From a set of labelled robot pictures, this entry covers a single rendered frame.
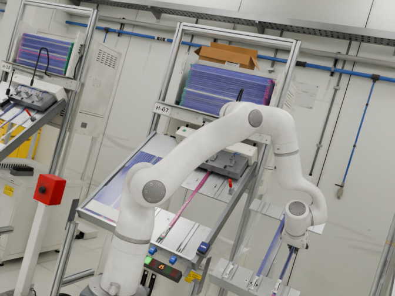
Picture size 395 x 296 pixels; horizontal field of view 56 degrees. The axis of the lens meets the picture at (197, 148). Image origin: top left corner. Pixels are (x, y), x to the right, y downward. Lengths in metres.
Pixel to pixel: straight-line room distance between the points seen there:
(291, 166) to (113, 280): 0.71
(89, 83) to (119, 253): 1.92
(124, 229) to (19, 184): 1.67
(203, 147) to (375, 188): 2.45
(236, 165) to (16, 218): 1.58
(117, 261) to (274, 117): 0.70
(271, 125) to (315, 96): 2.27
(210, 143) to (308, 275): 2.55
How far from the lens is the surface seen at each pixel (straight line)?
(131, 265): 1.24
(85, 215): 2.00
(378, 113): 3.52
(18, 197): 2.81
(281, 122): 1.32
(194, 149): 1.19
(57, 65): 2.89
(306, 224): 1.46
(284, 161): 1.36
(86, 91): 2.96
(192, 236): 1.79
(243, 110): 1.19
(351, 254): 3.54
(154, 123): 2.38
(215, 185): 1.99
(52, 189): 2.32
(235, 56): 2.57
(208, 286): 2.05
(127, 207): 1.25
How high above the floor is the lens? 1.27
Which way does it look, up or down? 2 degrees down
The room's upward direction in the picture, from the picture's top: 16 degrees clockwise
